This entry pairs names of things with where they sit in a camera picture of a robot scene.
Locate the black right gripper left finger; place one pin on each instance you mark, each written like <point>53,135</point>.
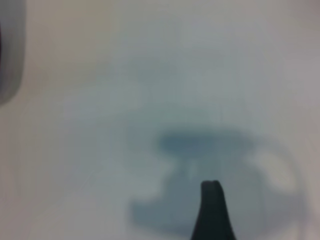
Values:
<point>203,220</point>

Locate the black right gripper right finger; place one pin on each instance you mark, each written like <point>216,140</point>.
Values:
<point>221,220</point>

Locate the dark brown wicker basket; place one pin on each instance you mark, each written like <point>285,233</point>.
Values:
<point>0,50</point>

